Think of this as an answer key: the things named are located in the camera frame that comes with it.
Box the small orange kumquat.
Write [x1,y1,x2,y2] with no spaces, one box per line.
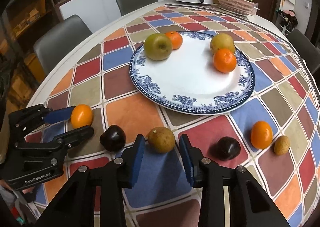
[70,104,93,129]

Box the dark plum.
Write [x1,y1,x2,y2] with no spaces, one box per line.
[215,136,241,161]
[99,125,126,153]

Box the brown round fruit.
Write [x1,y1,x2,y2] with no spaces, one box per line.
[273,135,290,156]
[148,127,175,154]

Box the small orange citrus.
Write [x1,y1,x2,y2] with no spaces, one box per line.
[250,121,273,149]

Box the green apple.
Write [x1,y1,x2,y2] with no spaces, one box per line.
[143,33,172,61]

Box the large orange mandarin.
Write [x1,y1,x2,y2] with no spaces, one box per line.
[213,48,237,74]

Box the large yellow pear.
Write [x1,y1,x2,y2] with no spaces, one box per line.
[210,33,235,54]

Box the person's left hand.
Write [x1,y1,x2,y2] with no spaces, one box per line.
[0,179,34,194]

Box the near grey dining chair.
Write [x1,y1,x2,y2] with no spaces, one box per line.
[34,15,92,75]

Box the blue white porcelain plate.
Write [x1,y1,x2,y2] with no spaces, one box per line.
[129,31,255,116]

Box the right grey dining chair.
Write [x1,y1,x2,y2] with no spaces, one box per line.
[287,29,319,75]

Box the pink vegetable basket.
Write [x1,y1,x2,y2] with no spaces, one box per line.
[218,0,255,15]

